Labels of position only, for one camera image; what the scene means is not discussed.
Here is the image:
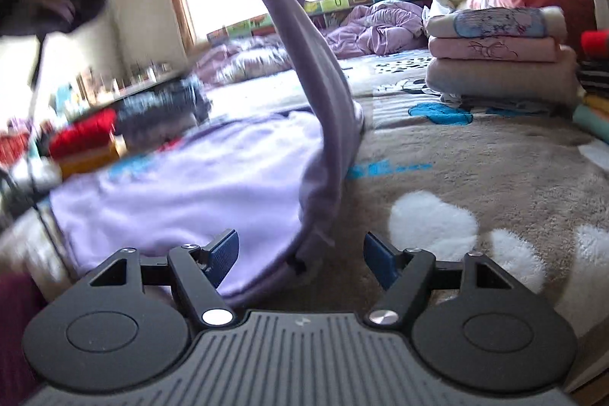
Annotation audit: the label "teal cloth roll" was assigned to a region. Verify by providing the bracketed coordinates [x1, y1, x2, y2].
[572, 105, 609, 146]

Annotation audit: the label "red cloth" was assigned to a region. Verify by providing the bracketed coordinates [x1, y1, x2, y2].
[580, 30, 609, 62]

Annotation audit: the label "black white striped cloth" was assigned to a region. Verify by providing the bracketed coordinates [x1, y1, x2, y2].
[578, 61, 609, 97]

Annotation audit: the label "colourful alphabet foam mat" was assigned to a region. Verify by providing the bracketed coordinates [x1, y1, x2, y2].
[207, 0, 436, 46]

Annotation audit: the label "person's left hand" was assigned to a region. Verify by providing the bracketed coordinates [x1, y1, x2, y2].
[19, 0, 79, 26]

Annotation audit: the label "lavender sweatshirt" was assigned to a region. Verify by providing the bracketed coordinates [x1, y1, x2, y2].
[50, 0, 367, 309]

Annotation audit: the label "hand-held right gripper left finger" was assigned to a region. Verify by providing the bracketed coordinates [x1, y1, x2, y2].
[88, 229, 239, 331]

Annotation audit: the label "folded pink garment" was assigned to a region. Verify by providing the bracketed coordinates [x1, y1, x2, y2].
[428, 36, 577, 64]

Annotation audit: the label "folded yellow garment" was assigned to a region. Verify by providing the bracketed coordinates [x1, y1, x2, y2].
[57, 135, 127, 179]

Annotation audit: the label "folded blue jeans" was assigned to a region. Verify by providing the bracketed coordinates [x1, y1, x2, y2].
[114, 78, 213, 137]

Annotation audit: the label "person's maroon clothing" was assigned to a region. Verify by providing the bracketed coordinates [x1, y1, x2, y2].
[0, 273, 49, 406]

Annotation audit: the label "lavender duvet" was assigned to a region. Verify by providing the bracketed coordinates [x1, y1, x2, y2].
[195, 0, 429, 86]

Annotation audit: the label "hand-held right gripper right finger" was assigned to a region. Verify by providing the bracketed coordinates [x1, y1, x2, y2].
[363, 232, 517, 331]

